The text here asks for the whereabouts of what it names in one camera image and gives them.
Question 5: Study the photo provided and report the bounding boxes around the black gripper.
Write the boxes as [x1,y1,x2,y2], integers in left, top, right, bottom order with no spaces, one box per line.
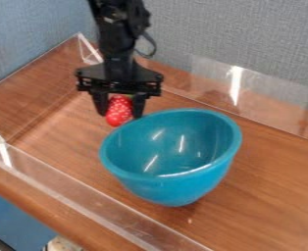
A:
[75,62,163,119]

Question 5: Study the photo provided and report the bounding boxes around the red toy strawberry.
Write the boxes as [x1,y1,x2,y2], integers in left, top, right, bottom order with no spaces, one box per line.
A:
[106,95,132,126]

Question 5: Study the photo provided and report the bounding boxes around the blue plastic bowl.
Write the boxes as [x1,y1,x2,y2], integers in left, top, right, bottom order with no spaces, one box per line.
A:
[99,108,242,207]

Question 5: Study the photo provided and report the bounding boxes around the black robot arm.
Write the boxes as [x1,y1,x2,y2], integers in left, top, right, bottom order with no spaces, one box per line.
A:
[76,0,163,119]

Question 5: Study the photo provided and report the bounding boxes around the clear acrylic front barrier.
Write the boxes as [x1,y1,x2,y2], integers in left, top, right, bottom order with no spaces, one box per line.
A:
[0,134,214,251]

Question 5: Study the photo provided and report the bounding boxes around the clear acrylic barrier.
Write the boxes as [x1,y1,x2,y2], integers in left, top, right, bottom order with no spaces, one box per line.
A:
[76,31,308,144]
[0,134,214,251]

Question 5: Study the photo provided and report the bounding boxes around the clear acrylic back barrier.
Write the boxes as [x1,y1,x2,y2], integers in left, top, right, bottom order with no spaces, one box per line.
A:
[76,31,308,144]

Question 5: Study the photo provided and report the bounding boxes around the clear acrylic corner bracket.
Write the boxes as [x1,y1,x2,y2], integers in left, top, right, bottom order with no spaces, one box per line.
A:
[77,33,103,65]

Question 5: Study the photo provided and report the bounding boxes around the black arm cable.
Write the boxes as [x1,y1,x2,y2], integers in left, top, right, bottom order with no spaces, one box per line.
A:
[135,30,158,58]

